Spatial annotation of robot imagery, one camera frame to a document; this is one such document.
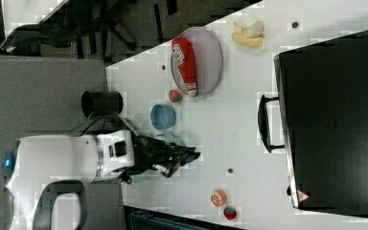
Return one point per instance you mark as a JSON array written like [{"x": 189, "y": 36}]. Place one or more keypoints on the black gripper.
[{"x": 154, "y": 154}]

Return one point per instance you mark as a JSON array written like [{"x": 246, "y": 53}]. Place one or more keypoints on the blue oven door with handle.
[{"x": 263, "y": 124}]

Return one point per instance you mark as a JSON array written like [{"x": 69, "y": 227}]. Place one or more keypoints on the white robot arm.
[{"x": 41, "y": 168}]

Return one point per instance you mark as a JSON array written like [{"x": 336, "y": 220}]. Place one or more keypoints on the black toaster oven body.
[{"x": 323, "y": 99}]

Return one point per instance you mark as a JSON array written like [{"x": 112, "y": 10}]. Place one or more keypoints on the blue bowl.
[{"x": 162, "y": 116}]

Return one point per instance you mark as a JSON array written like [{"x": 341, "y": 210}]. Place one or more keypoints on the toy orange slice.
[{"x": 218, "y": 198}]

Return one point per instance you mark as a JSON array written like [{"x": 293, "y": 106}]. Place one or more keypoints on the pink toy strawberry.
[{"x": 175, "y": 96}]

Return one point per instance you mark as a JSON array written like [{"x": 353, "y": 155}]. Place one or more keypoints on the red toy strawberry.
[{"x": 229, "y": 212}]

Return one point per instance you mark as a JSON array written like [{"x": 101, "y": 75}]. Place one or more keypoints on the large black cup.
[{"x": 101, "y": 103}]

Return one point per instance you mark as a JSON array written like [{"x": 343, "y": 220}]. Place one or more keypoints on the red plush ketchup bottle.
[{"x": 184, "y": 58}]

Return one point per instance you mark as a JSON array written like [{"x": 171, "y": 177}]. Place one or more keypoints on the grey oval plate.
[{"x": 207, "y": 61}]

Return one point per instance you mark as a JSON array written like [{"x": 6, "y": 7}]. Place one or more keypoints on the yellow plush banana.
[{"x": 251, "y": 36}]

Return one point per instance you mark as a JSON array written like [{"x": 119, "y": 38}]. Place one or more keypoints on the black office chair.
[{"x": 135, "y": 24}]

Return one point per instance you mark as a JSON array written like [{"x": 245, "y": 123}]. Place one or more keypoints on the blue metal frame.
[{"x": 141, "y": 219}]

